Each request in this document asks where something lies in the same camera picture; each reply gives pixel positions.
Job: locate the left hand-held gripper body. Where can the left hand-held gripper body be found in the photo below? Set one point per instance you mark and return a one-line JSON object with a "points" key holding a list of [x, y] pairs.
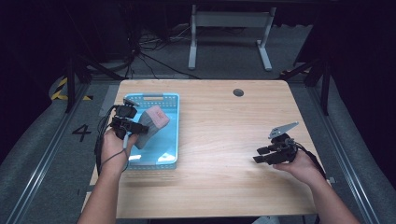
{"points": [[124, 112]]}

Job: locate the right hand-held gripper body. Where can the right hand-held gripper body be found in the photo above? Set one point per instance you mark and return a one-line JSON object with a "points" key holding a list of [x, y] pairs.
{"points": [[283, 149]]}

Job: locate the light blue plastic basket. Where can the light blue plastic basket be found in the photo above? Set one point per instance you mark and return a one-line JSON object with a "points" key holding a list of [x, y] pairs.
{"points": [[169, 146]]}

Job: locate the person's right hand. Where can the person's right hand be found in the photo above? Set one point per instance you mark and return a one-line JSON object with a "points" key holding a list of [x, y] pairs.
{"points": [[303, 169]]}

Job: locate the person's left hand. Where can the person's left hand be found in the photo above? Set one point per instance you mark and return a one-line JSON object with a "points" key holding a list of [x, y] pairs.
{"points": [[113, 151]]}

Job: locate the black metal stand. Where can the black metal stand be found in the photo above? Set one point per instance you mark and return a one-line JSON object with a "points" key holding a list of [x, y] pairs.
{"points": [[325, 84], [71, 81]]}

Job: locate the aluminium floor rail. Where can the aluminium floor rail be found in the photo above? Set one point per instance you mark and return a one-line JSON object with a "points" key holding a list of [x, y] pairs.
{"points": [[46, 155], [342, 149]]}

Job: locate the white metal desk frame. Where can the white metal desk frame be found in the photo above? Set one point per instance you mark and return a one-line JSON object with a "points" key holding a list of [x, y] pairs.
{"points": [[230, 18]]}

